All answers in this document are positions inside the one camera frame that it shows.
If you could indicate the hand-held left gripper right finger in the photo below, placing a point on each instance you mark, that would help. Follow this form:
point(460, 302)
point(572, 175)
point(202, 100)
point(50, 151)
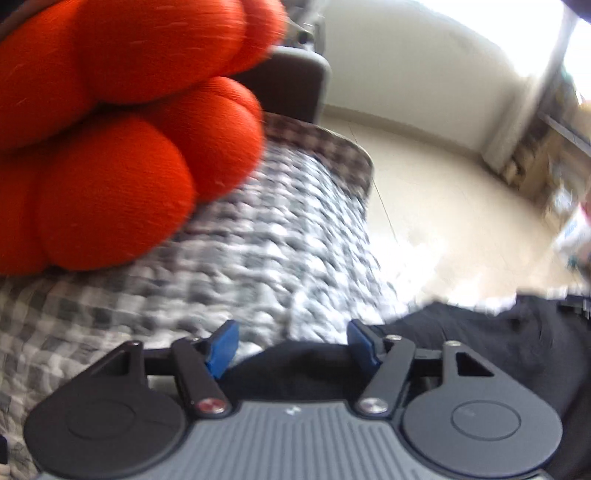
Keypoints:
point(360, 344)

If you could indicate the orange pumpkin cushion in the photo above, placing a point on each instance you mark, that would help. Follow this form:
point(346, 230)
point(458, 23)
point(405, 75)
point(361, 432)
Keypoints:
point(115, 138)

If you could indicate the grey sofa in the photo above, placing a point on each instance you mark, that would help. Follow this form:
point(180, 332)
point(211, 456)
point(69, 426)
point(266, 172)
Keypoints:
point(295, 83)

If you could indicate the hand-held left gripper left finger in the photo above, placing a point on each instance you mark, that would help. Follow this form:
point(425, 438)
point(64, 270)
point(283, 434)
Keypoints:
point(224, 344)

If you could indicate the wooden cabinet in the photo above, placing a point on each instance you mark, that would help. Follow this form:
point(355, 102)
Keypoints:
point(558, 138)

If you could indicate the black garment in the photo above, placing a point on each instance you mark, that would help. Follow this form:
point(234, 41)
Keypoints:
point(508, 341)

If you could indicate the grey checkered blanket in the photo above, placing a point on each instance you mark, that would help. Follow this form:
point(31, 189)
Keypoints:
point(277, 230)

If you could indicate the white shopping bag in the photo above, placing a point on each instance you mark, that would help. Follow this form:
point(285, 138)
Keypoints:
point(575, 230)

